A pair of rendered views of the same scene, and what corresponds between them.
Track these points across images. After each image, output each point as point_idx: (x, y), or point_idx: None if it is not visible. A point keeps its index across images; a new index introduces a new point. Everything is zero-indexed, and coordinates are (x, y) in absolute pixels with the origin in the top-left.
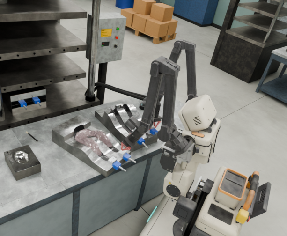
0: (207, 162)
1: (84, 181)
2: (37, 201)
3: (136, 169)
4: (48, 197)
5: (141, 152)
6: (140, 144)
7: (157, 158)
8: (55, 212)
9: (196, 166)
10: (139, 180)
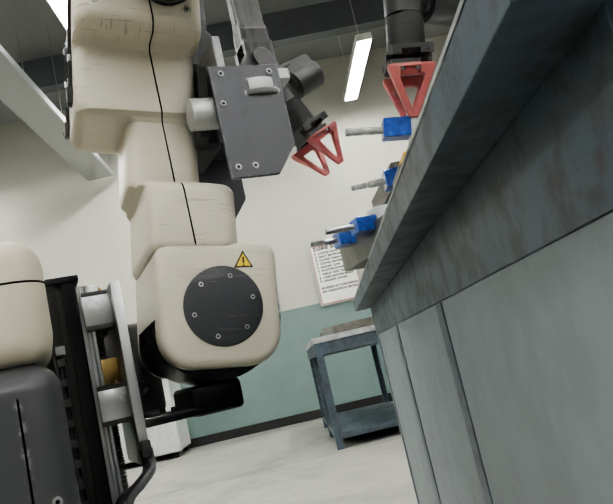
0: (68, 139)
1: (362, 276)
2: (357, 288)
3: (438, 354)
4: (359, 289)
5: None
6: (384, 188)
7: (459, 339)
8: (403, 378)
9: (119, 188)
10: (471, 462)
